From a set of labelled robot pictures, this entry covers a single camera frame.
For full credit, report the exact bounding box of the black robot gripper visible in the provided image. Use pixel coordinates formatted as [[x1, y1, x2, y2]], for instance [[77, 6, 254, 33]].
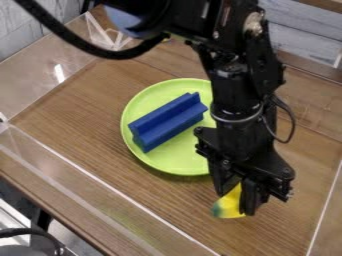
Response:
[[192, 116, 296, 217]]

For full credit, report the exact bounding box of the yellow toy banana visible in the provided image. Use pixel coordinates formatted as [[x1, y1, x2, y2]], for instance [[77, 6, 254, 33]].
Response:
[[211, 185, 246, 219]]

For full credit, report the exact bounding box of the blue foam block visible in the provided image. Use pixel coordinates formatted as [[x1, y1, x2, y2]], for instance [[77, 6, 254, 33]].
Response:
[[128, 92, 208, 153]]

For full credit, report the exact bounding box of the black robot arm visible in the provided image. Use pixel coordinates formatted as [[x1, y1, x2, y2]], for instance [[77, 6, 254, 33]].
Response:
[[13, 0, 295, 216]]

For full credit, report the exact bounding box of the green round plate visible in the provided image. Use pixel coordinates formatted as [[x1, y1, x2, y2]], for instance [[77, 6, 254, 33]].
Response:
[[120, 78, 215, 176]]

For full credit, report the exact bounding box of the clear acrylic tray wall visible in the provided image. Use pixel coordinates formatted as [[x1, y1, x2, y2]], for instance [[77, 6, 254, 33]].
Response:
[[0, 114, 219, 256]]

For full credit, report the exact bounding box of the black metal table bracket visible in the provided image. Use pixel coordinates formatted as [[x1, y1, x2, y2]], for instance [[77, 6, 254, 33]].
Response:
[[31, 209, 76, 256]]

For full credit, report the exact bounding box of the clear acrylic corner bracket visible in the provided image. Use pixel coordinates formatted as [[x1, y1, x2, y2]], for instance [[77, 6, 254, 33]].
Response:
[[84, 12, 132, 51]]

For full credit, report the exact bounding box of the black cable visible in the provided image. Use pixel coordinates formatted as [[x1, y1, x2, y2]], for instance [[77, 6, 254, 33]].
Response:
[[0, 227, 64, 256]]

